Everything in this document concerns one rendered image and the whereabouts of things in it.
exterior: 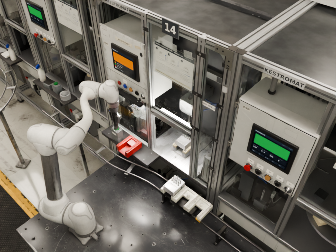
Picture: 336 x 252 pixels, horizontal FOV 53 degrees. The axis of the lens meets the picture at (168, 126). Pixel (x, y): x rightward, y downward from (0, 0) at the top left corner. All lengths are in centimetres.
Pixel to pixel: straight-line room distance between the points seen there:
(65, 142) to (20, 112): 279
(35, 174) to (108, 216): 152
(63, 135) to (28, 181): 191
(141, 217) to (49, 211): 64
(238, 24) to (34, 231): 194
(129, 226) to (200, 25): 147
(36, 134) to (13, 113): 268
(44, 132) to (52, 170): 29
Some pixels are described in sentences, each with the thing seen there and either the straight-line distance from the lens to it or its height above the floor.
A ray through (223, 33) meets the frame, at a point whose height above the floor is 201.
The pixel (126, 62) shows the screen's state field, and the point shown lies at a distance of 224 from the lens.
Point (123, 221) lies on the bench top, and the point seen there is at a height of 68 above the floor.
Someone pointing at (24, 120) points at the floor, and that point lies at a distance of 460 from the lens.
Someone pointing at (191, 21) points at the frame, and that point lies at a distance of 194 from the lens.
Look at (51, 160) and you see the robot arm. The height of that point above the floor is 130.
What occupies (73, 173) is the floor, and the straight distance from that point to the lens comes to 380.
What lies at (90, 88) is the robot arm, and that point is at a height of 144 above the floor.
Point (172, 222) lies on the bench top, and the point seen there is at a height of 68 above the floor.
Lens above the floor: 286
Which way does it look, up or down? 44 degrees down
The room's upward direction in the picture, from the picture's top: straight up
